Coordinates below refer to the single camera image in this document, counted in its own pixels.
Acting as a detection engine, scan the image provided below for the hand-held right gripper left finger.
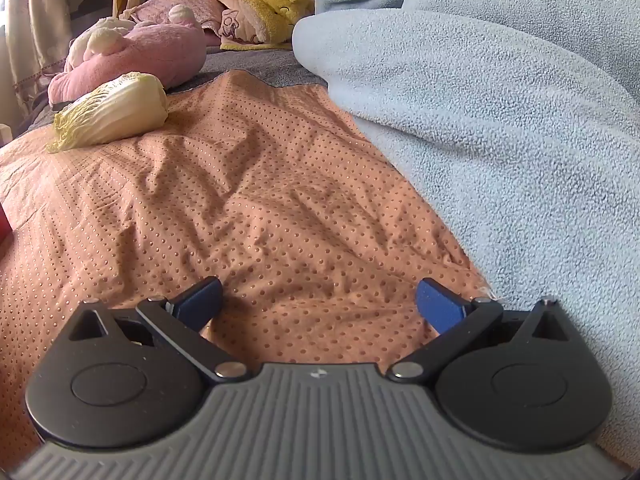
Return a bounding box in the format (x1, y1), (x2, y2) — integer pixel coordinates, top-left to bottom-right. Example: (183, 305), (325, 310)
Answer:
(68, 276), (249, 382)

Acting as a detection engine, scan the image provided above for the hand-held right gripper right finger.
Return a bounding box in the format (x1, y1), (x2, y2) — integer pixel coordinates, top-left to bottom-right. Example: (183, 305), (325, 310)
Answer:
(391, 277), (571, 385)

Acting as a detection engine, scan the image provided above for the napa cabbage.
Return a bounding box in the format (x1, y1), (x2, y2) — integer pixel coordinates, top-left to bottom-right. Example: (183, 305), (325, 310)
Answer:
(46, 72), (169, 154)

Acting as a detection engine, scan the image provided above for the orange dotted mat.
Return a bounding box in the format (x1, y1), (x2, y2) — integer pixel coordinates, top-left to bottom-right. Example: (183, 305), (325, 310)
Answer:
(0, 70), (493, 466)

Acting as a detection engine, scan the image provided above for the light blue fleece blanket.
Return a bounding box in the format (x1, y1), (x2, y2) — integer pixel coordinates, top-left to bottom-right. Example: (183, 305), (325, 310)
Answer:
(291, 0), (640, 473)

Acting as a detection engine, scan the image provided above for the red object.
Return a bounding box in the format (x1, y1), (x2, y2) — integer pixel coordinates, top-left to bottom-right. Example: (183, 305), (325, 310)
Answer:
(0, 205), (13, 256)

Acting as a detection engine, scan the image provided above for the pink plush toy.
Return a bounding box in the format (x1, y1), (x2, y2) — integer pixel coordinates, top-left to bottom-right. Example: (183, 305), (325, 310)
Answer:
(48, 4), (207, 107)

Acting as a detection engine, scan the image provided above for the pink pillow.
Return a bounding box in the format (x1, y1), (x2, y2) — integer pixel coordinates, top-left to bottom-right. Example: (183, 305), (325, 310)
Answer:
(120, 0), (226, 47)

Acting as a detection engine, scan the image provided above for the yellow plush blanket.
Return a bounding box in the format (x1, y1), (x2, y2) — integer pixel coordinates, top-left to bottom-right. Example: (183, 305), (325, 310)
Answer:
(205, 0), (316, 52)

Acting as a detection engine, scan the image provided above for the floral curtain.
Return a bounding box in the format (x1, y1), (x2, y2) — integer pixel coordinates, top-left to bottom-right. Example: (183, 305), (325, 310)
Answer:
(0, 0), (71, 126)

